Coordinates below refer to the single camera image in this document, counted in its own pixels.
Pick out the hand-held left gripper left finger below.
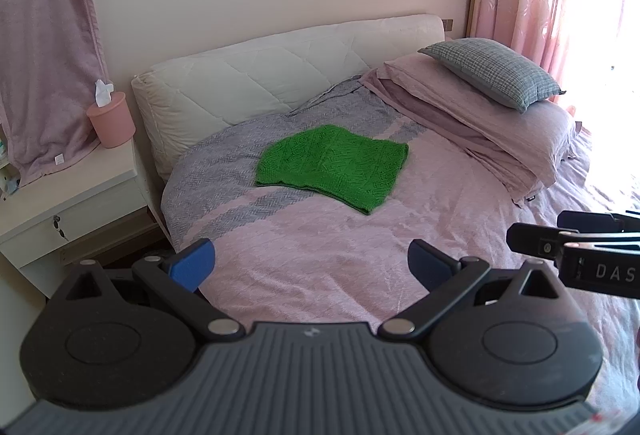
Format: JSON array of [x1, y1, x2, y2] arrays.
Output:
[[62, 237, 247, 344]]

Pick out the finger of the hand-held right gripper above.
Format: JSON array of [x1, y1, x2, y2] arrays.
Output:
[[506, 222, 640, 262], [556, 210, 640, 232]]

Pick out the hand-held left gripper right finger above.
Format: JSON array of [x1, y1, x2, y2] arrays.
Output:
[[377, 239, 563, 344]]

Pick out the green knitted vest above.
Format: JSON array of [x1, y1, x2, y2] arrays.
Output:
[[256, 125, 410, 216]]

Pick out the bed with pink cover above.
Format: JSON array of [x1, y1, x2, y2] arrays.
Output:
[[160, 75, 640, 416]]

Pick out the pink pillows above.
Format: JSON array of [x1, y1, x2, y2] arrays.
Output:
[[361, 68, 546, 208]]

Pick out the white nightstand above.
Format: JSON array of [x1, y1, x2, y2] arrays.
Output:
[[0, 135, 166, 301]]

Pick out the pink tissue holder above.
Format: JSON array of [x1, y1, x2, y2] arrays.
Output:
[[86, 91, 137, 149]]

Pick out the grey plaid pillow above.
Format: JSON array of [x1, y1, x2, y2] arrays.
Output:
[[418, 38, 566, 114]]

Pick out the white padded headboard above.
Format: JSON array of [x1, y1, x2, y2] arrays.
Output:
[[131, 14, 446, 181]]

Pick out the white tissue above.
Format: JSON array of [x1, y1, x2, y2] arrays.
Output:
[[94, 79, 116, 108]]

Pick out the pink towel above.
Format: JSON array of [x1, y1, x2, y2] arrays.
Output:
[[0, 0, 108, 183]]

